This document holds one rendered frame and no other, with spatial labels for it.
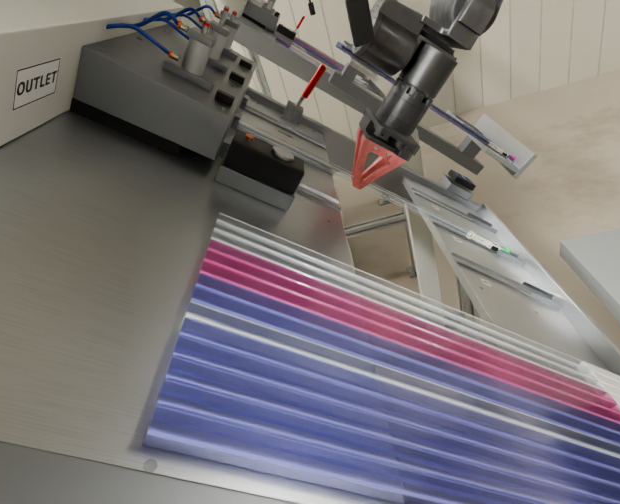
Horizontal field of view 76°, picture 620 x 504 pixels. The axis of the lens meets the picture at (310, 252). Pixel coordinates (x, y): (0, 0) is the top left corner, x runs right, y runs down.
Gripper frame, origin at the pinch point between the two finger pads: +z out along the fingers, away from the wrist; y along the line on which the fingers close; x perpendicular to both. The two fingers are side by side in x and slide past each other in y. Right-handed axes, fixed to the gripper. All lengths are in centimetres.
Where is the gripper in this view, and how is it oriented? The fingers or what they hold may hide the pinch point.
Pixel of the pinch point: (358, 180)
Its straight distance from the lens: 60.9
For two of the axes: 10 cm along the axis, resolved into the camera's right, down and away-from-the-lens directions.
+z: -4.6, 7.5, 4.7
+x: 8.9, 3.7, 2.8
